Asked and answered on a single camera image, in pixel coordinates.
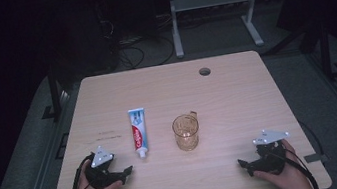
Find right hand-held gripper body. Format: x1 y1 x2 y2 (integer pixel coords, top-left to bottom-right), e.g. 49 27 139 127
243 125 296 179

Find black metal stand post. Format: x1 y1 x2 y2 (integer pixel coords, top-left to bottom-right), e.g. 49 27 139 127
34 62 67 125
312 17 337 82

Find left hand-held gripper black cable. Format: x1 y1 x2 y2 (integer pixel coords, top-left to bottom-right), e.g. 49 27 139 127
64 153 102 189

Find hand-held gripper black cable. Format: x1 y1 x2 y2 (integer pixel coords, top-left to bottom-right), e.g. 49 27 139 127
64 153 102 189
274 143 321 189

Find white red blue toothpaste tube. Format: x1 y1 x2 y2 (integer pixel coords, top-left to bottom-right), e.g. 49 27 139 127
126 107 153 161

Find right hand-held gripper black cable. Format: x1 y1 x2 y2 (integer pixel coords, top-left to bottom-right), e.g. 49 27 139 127
274 143 321 189

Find black table edge bracket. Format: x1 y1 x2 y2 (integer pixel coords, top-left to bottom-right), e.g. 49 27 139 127
302 151 326 165

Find dark cabinet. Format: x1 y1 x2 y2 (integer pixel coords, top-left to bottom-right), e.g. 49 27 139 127
40 0 125 84

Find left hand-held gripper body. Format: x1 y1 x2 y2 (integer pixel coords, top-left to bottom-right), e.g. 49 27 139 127
81 142 128 189

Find amber glass cup with handle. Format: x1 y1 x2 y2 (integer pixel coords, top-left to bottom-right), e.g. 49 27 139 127
169 109 204 154

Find person's right hand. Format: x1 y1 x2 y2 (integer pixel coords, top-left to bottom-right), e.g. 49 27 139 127
249 134 316 189

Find black floor cables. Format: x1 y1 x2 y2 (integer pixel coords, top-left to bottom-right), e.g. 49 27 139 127
115 30 178 72

